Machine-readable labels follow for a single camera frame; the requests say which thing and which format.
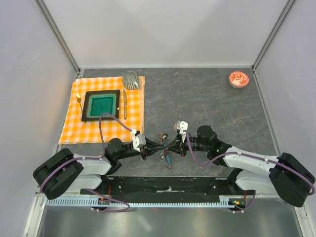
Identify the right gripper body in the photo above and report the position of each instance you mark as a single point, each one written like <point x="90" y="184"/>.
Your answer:
<point x="194" y="144"/>

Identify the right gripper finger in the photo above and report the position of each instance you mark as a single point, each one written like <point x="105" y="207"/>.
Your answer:
<point x="175" y="149"/>
<point x="175" y="142"/>

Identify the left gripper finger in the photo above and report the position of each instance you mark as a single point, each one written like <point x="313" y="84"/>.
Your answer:
<point x="151" y="151"/>
<point x="151" y="145"/>

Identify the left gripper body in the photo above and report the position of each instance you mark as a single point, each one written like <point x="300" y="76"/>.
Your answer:
<point x="143" y="150"/>

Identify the blue keyring with metal rings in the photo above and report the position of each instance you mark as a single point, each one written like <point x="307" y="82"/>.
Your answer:
<point x="165" y="156"/>

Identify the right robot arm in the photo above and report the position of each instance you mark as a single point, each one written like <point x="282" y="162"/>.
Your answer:
<point x="283" y="175"/>

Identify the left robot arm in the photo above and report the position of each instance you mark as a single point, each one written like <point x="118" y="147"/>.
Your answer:
<point x="66" y="171"/>

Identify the orange checkered cloth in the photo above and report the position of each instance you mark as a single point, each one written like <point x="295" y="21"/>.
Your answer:
<point x="76" y="131"/>

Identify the green square plate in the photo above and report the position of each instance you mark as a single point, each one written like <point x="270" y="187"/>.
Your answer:
<point x="98" y="102"/>

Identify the grey striped mug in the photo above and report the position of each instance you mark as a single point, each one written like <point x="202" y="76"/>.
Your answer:
<point x="130" y="80"/>

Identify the gold fork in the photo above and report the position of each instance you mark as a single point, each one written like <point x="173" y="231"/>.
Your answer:
<point x="78" y="98"/>

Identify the red patterned bowl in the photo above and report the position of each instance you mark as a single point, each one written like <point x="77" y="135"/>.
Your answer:
<point x="238" y="79"/>

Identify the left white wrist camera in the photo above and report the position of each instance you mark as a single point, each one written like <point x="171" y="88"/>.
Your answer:
<point x="138" y="140"/>

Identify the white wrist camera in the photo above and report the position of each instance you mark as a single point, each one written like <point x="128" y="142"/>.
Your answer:
<point x="138" y="140"/>
<point x="181" y="127"/>

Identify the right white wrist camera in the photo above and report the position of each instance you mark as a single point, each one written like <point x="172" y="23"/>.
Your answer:
<point x="181" y="127"/>

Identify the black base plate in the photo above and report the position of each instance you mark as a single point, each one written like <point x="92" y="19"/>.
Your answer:
<point x="169" y="189"/>

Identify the wooden handled knife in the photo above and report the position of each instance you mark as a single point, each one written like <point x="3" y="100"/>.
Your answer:
<point x="125" y="104"/>

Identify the grey cable duct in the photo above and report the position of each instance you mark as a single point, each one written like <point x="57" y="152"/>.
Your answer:
<point x="92" y="201"/>

